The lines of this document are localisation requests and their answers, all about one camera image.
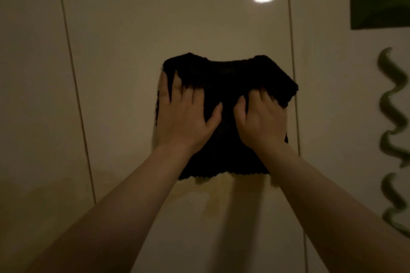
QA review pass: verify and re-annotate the green wavy wall decoration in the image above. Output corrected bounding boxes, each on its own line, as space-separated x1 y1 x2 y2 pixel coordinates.
377 47 410 239

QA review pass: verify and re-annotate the person's left hand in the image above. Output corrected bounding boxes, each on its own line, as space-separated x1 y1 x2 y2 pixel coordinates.
155 71 223 155

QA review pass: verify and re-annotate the person's left forearm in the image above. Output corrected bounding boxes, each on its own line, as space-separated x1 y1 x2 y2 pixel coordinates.
24 144 196 273

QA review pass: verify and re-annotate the person's right hand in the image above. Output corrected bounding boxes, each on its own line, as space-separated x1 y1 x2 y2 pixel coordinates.
233 89 289 154

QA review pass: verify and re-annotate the black knitted cloth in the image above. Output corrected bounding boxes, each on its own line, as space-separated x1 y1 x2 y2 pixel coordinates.
154 52 299 181

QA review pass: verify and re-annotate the person's right forearm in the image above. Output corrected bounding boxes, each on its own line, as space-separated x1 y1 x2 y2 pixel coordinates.
255 142 410 273

